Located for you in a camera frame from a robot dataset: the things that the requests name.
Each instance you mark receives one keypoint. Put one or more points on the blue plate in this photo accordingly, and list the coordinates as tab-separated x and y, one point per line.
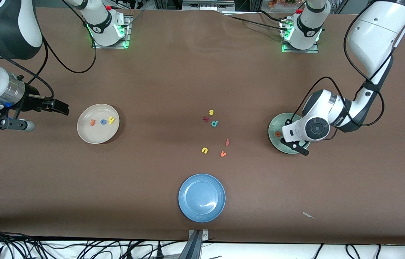
201	198

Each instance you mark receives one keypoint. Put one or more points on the pale green plate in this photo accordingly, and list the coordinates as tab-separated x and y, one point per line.
276	144

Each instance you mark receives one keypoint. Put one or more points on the white paper scrap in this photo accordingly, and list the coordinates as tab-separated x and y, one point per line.
308	215

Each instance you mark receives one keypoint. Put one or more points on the yellow foam letter y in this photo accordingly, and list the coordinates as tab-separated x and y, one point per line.
111	120

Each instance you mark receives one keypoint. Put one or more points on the grey power strip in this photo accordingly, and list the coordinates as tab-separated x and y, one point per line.
206	5

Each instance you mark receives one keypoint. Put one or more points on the brown paper table cover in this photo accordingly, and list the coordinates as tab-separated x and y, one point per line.
202	72

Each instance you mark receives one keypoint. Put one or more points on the metal camera stand bracket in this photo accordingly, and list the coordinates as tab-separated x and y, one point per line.
198	239

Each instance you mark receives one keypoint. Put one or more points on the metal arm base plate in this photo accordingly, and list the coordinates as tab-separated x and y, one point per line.
98	46
313	50

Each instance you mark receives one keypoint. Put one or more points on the orange artificial flowers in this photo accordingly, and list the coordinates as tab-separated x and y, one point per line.
285	3

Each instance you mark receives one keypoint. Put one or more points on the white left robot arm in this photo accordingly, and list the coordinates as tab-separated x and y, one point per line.
378	32

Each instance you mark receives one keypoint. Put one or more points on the beige brown plate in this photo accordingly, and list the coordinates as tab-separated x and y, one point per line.
98	135

